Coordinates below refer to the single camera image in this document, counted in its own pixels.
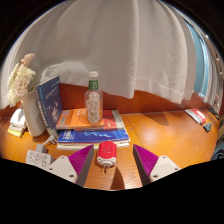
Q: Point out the white ceramic vase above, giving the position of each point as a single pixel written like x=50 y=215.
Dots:
x=33 y=116

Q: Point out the window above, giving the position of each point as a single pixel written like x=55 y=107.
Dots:
x=201 y=66

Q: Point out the white and pink flowers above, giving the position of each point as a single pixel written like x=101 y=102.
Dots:
x=20 y=83

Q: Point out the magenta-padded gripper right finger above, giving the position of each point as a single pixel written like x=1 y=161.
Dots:
x=161 y=166

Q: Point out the blue flat book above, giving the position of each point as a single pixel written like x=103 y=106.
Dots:
x=86 y=136

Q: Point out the clear green-labelled drink bottle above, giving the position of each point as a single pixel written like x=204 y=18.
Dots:
x=93 y=106

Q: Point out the red and white box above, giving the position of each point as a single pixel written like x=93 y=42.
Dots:
x=197 y=115

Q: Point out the small dark object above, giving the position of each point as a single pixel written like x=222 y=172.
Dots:
x=207 y=127

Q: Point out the dark chair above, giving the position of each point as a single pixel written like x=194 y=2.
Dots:
x=219 y=143

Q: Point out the white power strip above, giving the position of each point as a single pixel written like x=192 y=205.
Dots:
x=38 y=158

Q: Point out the blue standing book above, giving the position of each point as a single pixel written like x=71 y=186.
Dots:
x=50 y=100

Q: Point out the orange flat book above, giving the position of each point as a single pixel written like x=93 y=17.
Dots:
x=73 y=120

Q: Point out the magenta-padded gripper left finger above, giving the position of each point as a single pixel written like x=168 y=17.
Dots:
x=65 y=168

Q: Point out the yellow flat book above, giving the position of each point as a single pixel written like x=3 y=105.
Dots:
x=15 y=132

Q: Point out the white curtain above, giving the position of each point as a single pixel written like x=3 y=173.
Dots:
x=133 y=50

